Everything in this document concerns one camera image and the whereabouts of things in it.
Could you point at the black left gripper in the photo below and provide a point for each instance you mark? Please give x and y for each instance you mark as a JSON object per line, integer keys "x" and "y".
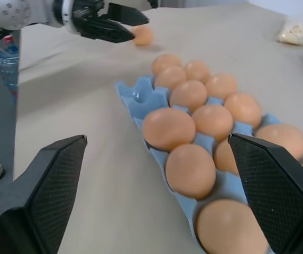
{"x": 87, "y": 10}

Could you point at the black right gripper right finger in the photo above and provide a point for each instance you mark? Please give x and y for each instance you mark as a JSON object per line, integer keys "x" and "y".
{"x": 280, "y": 195}

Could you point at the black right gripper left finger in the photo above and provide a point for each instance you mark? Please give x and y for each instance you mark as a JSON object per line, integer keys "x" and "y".
{"x": 35, "y": 201}

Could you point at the blue egg tray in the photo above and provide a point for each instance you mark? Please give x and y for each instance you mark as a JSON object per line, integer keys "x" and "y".
{"x": 146, "y": 99}

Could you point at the blue water bottle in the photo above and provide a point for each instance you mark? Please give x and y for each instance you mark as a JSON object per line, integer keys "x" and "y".
{"x": 7, "y": 66}

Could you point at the clear bag of snacks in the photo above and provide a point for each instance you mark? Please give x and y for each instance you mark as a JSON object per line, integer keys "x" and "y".
{"x": 296, "y": 29}

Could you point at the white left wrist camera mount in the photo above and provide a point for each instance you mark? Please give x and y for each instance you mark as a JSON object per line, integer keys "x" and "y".
{"x": 68, "y": 14}

